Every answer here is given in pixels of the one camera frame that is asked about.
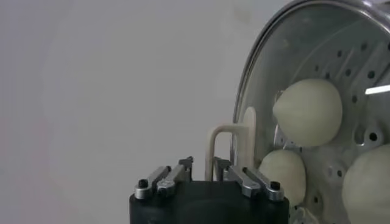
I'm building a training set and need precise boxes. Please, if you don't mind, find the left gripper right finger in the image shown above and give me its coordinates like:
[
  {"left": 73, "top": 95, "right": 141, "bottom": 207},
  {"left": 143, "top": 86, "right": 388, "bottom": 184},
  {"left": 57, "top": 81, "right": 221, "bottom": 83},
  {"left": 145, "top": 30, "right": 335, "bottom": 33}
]
[{"left": 214, "top": 156, "right": 286, "bottom": 202}]

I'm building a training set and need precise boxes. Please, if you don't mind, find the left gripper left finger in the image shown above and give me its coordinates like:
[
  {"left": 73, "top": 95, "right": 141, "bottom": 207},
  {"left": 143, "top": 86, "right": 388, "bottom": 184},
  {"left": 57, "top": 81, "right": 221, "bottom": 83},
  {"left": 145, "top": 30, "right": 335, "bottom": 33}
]
[{"left": 133, "top": 155, "right": 194, "bottom": 200}]

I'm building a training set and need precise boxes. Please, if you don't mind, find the perforated steel steamer basket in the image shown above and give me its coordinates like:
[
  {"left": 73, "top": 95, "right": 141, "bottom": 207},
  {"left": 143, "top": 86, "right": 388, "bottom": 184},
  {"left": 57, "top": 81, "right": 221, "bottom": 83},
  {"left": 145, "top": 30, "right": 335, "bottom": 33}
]
[{"left": 233, "top": 0, "right": 390, "bottom": 224}]

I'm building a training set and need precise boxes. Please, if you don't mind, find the glass lid with cream handle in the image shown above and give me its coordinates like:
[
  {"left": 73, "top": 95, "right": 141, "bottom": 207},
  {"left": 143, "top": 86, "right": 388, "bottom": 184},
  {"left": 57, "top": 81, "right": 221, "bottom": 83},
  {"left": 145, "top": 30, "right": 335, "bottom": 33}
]
[{"left": 204, "top": 0, "right": 390, "bottom": 224}]

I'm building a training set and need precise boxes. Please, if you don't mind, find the white steamed baozi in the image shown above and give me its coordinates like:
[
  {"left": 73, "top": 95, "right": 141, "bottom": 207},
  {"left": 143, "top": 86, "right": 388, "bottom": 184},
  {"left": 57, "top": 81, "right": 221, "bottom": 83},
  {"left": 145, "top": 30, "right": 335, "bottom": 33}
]
[
  {"left": 258, "top": 149, "right": 307, "bottom": 208},
  {"left": 272, "top": 78, "right": 344, "bottom": 149},
  {"left": 341, "top": 143, "right": 390, "bottom": 224}
]

